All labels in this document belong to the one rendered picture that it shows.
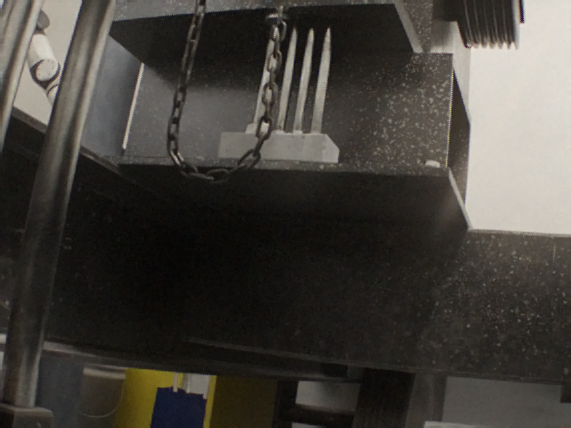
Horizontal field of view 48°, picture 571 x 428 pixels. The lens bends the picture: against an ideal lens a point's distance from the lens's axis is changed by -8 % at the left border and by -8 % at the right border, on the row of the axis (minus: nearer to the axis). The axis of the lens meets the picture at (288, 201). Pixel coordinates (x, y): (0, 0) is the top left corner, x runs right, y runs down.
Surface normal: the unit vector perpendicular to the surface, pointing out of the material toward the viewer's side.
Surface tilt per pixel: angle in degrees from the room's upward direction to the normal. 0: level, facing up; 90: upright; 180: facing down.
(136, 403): 87
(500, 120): 90
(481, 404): 90
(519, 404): 90
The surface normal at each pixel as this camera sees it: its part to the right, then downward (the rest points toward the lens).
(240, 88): -0.34, -0.25
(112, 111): 0.89, 0.03
